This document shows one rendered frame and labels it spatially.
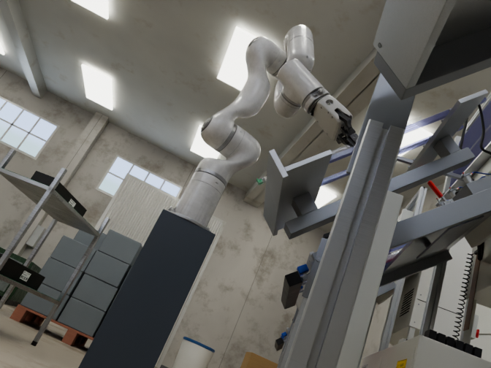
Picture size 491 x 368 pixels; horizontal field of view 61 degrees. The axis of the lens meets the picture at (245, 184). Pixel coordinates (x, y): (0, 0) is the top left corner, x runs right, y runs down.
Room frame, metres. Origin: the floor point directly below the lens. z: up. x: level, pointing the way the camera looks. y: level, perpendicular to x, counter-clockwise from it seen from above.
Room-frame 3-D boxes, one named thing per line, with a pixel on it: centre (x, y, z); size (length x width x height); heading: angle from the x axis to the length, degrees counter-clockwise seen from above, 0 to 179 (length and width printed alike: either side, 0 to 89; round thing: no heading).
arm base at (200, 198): (1.34, 0.12, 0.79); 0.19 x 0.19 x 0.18
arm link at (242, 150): (1.36, 0.09, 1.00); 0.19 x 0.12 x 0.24; 113
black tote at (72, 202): (3.21, 1.25, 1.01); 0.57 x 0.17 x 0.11; 167
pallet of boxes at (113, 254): (5.55, 1.06, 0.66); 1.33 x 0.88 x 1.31; 91
